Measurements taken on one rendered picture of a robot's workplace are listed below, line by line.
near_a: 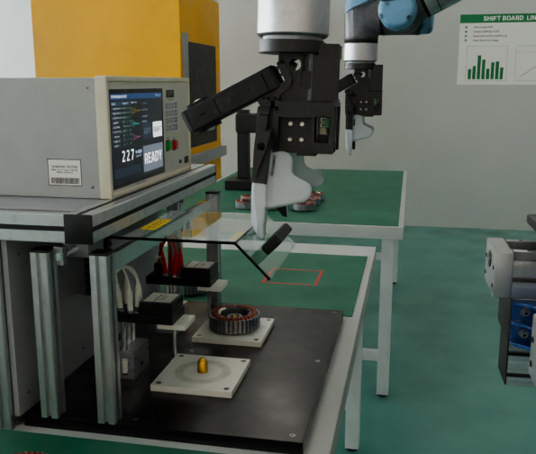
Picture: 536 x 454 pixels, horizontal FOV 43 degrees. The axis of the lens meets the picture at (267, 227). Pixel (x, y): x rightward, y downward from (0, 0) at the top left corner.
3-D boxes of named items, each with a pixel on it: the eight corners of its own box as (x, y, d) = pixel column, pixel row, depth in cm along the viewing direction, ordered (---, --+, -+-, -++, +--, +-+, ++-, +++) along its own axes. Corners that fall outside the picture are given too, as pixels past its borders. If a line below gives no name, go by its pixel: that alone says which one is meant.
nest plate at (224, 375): (250, 365, 134) (250, 358, 134) (231, 398, 120) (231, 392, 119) (177, 358, 137) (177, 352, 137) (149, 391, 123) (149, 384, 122)
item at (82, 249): (104, 249, 119) (103, 226, 118) (88, 258, 113) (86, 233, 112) (80, 248, 120) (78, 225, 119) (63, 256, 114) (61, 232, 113)
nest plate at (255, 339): (275, 323, 157) (275, 318, 157) (260, 347, 143) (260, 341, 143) (211, 319, 160) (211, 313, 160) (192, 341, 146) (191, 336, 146)
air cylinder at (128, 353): (149, 364, 134) (149, 337, 133) (134, 380, 127) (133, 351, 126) (125, 362, 135) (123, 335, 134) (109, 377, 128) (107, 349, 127)
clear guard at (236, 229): (295, 246, 131) (295, 214, 129) (270, 280, 108) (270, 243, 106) (134, 238, 137) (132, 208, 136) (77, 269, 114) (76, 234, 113)
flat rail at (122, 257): (215, 208, 167) (215, 195, 166) (106, 276, 107) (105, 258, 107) (211, 207, 167) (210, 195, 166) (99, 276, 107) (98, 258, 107)
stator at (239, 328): (266, 321, 155) (266, 305, 154) (251, 338, 145) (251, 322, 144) (219, 316, 158) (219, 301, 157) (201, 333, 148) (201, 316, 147)
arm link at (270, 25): (250, -7, 68) (266, 4, 76) (249, 40, 69) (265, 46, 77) (326, -7, 67) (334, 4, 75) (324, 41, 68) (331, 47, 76)
